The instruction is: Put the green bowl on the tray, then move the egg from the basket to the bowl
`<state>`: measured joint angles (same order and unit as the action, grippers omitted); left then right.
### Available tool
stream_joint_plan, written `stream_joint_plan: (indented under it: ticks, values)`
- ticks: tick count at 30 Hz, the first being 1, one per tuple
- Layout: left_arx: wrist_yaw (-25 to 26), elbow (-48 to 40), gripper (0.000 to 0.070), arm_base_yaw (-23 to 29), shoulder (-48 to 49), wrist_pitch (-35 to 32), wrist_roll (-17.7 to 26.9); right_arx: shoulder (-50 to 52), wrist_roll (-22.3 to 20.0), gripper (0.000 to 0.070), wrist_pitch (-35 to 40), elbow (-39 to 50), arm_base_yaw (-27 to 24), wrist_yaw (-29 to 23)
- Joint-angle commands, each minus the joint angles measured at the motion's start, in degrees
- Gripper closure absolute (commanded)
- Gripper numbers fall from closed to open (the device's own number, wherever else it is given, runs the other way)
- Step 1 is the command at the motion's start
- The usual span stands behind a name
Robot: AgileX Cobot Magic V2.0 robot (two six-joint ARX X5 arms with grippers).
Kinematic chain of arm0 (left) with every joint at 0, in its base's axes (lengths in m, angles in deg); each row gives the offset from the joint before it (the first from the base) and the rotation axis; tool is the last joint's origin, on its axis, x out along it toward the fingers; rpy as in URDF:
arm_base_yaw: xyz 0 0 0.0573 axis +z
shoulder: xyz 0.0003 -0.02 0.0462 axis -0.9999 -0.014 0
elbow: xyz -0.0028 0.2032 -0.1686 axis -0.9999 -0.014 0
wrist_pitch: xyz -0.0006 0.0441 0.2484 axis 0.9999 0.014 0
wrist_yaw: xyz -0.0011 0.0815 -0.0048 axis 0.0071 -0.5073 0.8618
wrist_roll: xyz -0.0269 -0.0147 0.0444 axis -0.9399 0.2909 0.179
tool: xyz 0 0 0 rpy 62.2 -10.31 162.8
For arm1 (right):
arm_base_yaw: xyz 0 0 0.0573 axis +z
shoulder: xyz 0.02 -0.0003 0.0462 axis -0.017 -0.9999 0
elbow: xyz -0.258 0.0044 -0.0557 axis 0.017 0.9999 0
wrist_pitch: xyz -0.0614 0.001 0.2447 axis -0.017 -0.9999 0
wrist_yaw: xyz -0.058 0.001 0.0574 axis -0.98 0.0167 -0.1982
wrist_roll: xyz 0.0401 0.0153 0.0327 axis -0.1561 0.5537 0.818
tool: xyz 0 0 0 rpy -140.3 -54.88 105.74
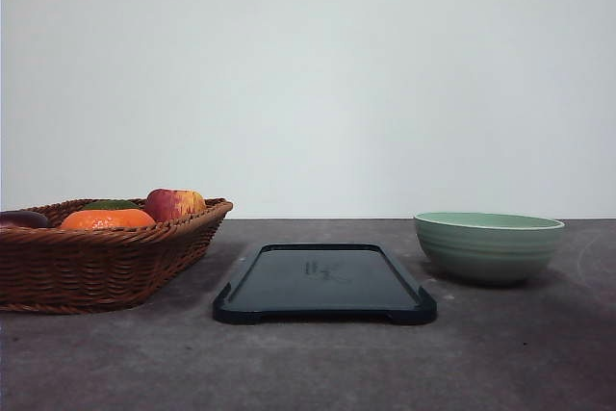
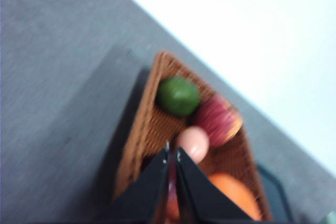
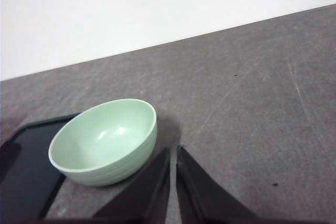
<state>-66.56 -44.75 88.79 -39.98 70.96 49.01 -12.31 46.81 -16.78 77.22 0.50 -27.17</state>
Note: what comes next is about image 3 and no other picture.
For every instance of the dark teal rectangular tray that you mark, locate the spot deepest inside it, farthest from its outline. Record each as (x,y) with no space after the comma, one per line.
(29,181)

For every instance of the light green bowl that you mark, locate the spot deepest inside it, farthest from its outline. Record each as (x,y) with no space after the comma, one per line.
(105,143)

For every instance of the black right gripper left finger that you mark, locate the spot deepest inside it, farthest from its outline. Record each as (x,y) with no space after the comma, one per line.
(143,200)

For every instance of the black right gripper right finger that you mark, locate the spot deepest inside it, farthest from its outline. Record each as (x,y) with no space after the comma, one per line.
(203,200)

